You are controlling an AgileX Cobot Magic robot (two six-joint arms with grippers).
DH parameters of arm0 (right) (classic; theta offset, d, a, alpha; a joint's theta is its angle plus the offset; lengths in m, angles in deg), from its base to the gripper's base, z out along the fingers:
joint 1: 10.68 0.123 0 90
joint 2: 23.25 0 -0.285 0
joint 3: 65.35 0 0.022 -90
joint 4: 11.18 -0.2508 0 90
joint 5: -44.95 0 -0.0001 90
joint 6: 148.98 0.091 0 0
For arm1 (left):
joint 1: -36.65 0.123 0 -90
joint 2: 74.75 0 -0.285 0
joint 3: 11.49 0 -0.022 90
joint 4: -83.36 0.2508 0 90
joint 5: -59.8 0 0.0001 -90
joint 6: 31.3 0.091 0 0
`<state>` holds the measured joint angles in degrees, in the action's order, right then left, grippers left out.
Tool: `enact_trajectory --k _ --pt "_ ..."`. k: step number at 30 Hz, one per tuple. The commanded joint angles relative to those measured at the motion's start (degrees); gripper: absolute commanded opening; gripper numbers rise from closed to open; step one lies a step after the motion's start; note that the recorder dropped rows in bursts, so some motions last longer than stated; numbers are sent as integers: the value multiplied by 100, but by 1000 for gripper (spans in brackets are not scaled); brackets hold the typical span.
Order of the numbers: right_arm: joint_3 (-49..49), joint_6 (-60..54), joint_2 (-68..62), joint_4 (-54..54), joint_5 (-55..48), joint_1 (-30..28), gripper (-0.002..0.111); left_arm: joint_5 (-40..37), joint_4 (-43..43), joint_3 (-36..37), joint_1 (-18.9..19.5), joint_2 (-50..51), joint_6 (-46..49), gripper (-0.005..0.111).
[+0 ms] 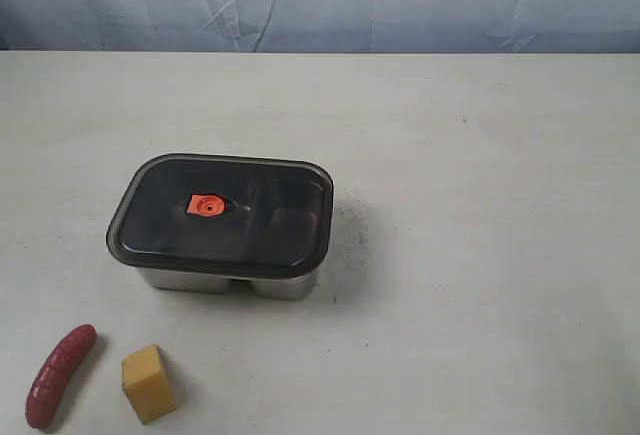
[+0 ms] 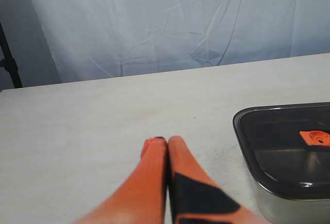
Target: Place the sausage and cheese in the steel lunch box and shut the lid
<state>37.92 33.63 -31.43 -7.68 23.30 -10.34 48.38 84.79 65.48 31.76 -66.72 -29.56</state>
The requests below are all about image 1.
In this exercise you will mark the dark transparent lunch box lid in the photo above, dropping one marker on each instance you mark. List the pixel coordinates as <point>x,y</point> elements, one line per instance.
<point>238,217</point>

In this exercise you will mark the yellow toy cheese block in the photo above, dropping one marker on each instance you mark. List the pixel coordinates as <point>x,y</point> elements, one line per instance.
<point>146,384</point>

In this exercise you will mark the red toy sausage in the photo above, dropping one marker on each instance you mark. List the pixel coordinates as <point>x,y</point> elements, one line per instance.
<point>48,387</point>

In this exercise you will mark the stainless steel lunch box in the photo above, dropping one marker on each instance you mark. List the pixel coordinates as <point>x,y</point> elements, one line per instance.
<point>279,289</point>

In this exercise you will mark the blue wrinkled backdrop cloth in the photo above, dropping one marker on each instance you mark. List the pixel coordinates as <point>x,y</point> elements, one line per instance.
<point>338,26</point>

